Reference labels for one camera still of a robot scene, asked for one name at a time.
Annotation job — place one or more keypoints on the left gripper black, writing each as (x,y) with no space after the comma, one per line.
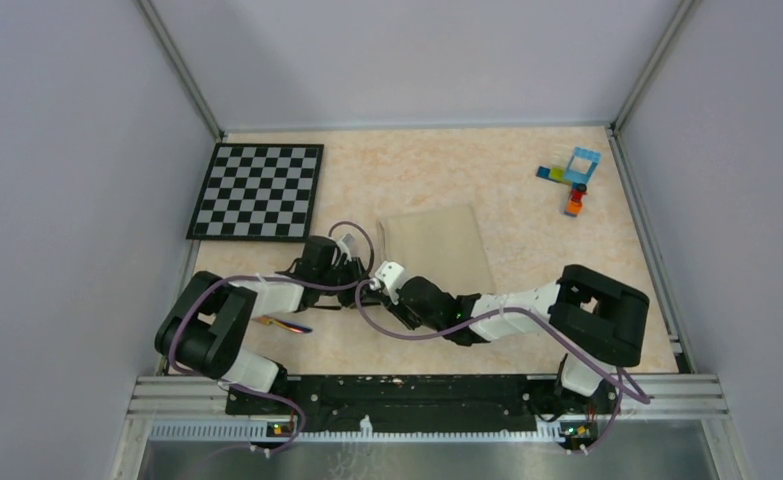
(354,267)

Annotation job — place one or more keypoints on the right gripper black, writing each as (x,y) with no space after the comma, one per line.
(398,310)

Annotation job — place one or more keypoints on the beige cloth napkin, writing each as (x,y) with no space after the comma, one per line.
(443,245)

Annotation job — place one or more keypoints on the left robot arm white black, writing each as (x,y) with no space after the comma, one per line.
(204,331)

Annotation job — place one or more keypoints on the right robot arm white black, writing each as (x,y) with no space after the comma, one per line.
(598,320)

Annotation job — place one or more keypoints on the iridescent rainbow knife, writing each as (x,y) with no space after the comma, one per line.
(288,326)

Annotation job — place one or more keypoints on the black white checkerboard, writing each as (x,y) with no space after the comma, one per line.
(258,192)

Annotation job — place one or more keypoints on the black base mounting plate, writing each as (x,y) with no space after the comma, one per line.
(423,403)

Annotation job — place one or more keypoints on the colourful toy brick structure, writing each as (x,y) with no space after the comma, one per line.
(576,174)

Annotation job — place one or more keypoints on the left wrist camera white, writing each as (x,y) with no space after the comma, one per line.
(348,246)

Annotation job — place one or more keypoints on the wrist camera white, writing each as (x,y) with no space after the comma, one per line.
(348,246)
(388,279)

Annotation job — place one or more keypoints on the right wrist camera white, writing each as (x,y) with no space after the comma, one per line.
(388,279)

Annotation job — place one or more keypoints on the white slotted cable duct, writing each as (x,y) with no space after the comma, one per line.
(261,432)

